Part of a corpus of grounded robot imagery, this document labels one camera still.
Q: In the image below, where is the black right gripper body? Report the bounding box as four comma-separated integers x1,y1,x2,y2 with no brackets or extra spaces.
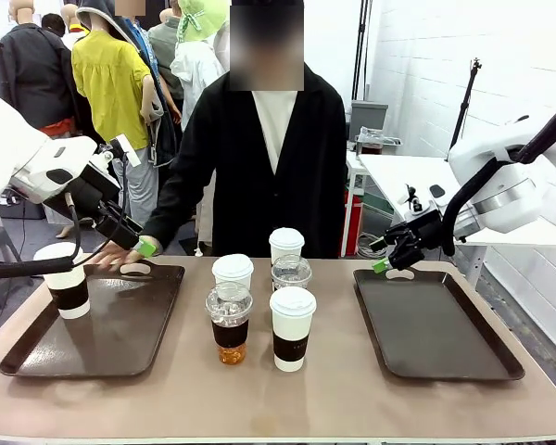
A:
383,210,447,273

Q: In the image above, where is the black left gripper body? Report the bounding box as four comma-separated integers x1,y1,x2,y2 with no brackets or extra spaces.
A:
44,164,143,251

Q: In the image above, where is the white paper cup black sleeve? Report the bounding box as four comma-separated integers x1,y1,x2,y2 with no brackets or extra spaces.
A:
32,241,92,321
268,226,306,266
269,286,318,374
211,253,255,291

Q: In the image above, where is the clear dome-lid cup amber drink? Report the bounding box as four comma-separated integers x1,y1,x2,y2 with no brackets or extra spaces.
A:
205,281,254,366
271,253,313,292

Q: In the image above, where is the person's right forearm black sleeve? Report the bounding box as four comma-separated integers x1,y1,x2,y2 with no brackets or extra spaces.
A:
141,175,209,254

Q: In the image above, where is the brown plastic serving tray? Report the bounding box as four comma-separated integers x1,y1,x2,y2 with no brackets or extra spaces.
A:
0,260,186,379
353,267,525,382

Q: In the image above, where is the person's right hand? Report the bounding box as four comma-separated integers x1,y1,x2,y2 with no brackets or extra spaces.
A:
90,240,143,273

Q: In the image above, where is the red box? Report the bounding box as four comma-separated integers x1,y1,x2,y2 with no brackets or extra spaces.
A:
341,190,365,258

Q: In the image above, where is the white side table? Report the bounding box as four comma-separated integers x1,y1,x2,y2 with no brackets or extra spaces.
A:
346,151,556,279

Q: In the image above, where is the black equipment box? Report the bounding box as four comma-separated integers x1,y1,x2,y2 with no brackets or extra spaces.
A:
0,187,46,222

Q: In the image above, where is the clear plastic bag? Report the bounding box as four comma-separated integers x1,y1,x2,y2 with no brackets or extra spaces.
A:
355,125,403,157

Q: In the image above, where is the person in black jacket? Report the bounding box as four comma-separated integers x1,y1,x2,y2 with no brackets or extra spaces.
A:
141,0,348,260

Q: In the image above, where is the grey box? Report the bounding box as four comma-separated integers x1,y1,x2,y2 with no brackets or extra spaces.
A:
349,100,389,140

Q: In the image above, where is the mannequin in black jacket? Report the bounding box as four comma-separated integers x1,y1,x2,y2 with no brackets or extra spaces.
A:
0,0,82,138

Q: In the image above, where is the person in grey-green shirt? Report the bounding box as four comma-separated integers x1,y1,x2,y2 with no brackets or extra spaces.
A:
147,7,185,101

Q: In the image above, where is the black vertical pole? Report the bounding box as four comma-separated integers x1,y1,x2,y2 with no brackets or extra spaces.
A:
350,0,374,101

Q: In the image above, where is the green bucket hat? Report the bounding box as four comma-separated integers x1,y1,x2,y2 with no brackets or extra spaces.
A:
176,0,231,44

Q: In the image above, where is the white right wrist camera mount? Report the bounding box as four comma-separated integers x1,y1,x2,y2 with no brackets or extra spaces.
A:
397,183,447,215

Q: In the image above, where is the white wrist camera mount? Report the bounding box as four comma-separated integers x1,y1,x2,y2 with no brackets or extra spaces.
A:
102,133,143,169
397,183,447,215

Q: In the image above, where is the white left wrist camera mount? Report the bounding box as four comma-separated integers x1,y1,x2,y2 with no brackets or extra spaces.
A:
102,133,143,169

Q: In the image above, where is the thick black right arm hose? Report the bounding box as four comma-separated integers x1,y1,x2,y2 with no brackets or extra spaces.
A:
441,96,556,258

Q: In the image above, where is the thick black arm hose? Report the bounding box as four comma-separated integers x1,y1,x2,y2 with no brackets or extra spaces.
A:
0,192,84,280
441,96,556,258

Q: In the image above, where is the thick black left arm hose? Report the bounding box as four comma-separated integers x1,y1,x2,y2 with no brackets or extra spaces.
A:
0,192,84,280

